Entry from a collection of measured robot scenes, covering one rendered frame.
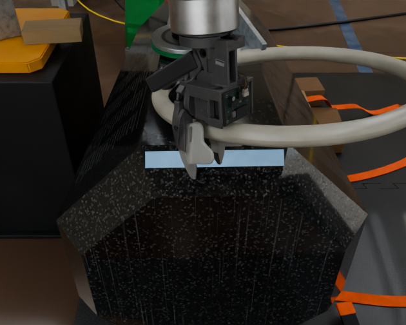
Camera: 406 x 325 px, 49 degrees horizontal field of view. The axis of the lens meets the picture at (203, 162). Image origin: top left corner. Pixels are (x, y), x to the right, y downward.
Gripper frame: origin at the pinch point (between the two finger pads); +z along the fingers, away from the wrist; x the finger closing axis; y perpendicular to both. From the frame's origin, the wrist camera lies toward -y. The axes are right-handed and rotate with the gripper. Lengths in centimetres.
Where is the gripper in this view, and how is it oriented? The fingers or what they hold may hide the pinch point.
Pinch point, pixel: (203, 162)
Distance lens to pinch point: 69.1
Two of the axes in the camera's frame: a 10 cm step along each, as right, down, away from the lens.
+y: 7.4, 2.7, -6.1
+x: 6.7, -3.8, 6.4
